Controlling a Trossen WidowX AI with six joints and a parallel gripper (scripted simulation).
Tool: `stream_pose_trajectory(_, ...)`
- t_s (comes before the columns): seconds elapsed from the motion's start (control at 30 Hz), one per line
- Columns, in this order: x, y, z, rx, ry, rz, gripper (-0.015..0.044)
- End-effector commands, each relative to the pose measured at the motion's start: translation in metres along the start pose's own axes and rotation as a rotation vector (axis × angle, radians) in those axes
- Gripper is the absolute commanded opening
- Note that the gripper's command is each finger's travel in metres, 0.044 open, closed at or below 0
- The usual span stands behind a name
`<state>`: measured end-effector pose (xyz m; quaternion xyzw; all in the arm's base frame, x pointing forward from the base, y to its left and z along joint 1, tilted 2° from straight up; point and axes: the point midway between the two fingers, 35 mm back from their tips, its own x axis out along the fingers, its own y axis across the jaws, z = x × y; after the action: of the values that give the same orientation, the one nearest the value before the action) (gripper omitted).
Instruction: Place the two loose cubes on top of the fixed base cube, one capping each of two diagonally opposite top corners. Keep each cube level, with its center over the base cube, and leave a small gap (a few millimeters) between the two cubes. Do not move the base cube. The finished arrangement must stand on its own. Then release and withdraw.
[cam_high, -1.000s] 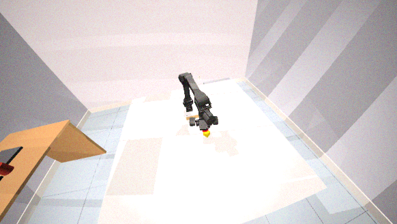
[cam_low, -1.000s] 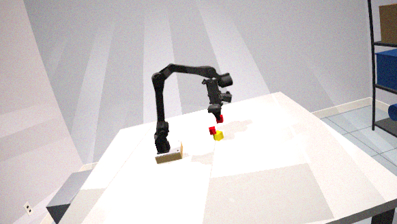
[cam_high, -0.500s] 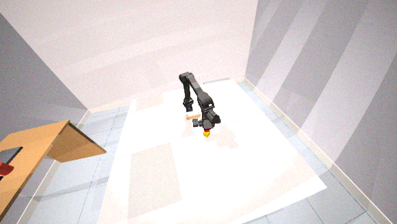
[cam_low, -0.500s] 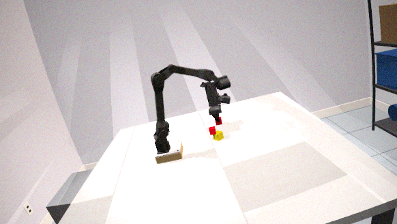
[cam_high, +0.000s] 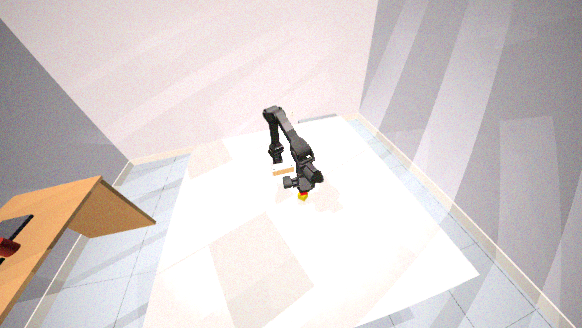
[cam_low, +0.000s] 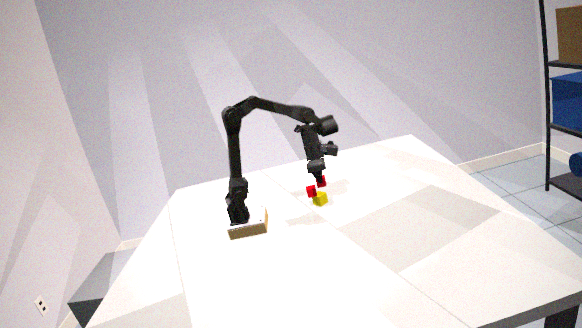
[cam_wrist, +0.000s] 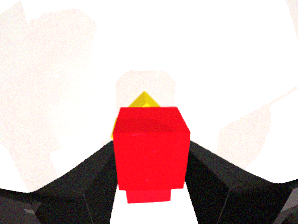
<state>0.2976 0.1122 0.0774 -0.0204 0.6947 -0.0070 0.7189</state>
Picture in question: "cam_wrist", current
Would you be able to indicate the yellow cube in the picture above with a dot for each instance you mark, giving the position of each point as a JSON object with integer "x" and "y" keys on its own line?
{"x": 144, "y": 101}

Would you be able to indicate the red cube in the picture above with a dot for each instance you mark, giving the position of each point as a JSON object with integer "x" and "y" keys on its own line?
{"x": 151, "y": 147}
{"x": 141, "y": 196}

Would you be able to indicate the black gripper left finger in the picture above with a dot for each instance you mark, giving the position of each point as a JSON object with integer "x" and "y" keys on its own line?
{"x": 83, "y": 195}

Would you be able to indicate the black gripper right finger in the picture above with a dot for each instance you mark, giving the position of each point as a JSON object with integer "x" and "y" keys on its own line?
{"x": 224, "y": 194}

